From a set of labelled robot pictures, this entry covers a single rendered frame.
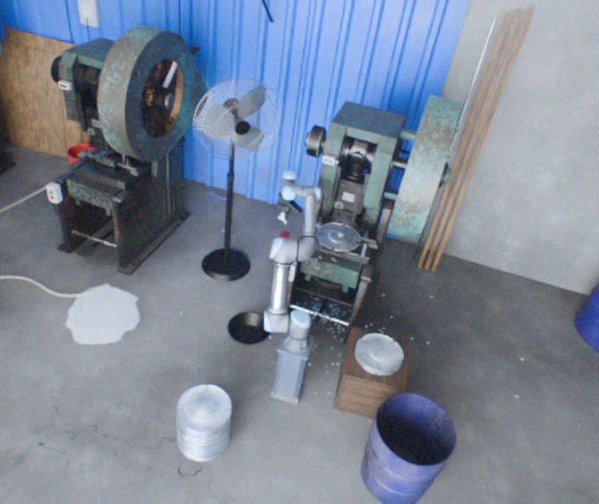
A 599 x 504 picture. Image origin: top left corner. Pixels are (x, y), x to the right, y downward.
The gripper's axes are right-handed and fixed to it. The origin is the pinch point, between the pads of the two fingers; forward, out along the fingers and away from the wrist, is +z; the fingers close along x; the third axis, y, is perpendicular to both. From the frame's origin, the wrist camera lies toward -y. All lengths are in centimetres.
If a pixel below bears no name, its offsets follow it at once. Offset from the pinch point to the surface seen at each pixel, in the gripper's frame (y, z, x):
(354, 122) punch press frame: -25, -65, -25
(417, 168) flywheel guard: -68, -66, 12
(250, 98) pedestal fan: 41, -61, -28
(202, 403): 4, 55, 106
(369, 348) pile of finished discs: -73, 46, 36
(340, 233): -32.9, 6.4, -14.4
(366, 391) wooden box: -78, 60, 56
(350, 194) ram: -33.6, -23.7, -15.0
